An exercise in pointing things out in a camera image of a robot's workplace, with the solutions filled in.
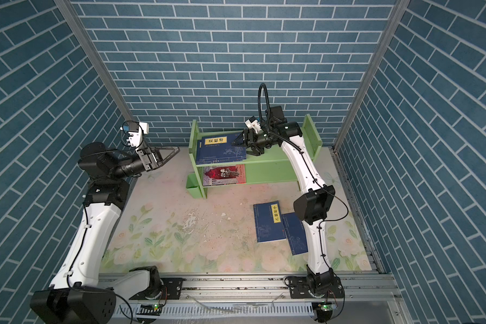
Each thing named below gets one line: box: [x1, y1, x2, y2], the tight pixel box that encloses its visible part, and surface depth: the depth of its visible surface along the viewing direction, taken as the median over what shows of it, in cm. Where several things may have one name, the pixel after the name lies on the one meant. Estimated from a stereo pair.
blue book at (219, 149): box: [195, 132, 247, 165], surface depth 81 cm
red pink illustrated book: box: [202, 164, 247, 187], surface depth 93 cm
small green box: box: [185, 172, 203, 200], surface depth 98 cm
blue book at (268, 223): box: [253, 200, 287, 243], surface depth 92 cm
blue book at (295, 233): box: [281, 211, 309, 256], surface depth 88 cm
